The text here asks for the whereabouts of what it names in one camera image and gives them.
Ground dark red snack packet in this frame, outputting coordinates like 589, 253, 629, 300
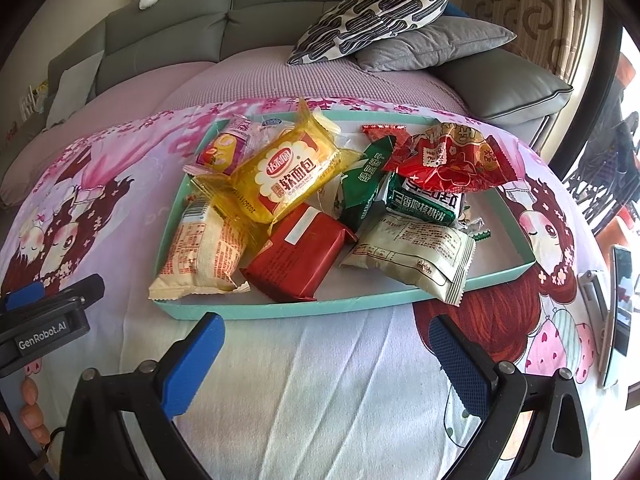
240, 204, 359, 304

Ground beige patterned curtain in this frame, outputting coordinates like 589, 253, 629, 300
460, 0, 608, 86

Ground beige orange-print bread packet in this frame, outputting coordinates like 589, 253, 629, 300
148, 199, 252, 302

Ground cream biscuit packet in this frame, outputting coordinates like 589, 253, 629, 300
340, 211, 477, 307

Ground smartphone on stand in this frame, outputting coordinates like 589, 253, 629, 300
577, 269, 623, 390

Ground white rack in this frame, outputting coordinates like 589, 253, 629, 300
17, 80, 51, 121

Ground pink swiss roll packet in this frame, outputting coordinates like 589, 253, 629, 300
182, 117, 253, 177

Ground black white patterned pillow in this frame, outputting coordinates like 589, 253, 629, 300
286, 0, 453, 66

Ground black phone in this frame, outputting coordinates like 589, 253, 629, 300
612, 245, 640, 357

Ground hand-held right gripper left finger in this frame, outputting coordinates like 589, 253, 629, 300
57, 311, 227, 480

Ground green white biscuit packet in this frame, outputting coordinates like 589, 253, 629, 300
384, 172, 467, 227

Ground yellow bread packet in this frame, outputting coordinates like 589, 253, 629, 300
192, 97, 367, 237

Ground light grey pillow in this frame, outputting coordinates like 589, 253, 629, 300
46, 50, 106, 128

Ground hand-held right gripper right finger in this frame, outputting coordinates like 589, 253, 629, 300
427, 314, 593, 480

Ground teal shallow box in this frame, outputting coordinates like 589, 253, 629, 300
152, 109, 537, 321

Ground person's left hand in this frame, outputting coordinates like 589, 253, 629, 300
19, 376, 52, 447

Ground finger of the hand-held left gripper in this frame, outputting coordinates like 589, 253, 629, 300
0, 281, 47, 313
44, 274, 107, 312

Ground pink waffle sofa cover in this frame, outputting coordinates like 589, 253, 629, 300
0, 55, 476, 208

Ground pink printed blanket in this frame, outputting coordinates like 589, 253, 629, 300
0, 96, 640, 480

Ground black metal chair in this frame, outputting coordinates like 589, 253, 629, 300
562, 110, 640, 241

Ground clear bun packet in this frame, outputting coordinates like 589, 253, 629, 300
245, 114, 301, 133

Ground red festive snack packet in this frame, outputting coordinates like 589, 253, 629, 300
382, 121, 519, 194

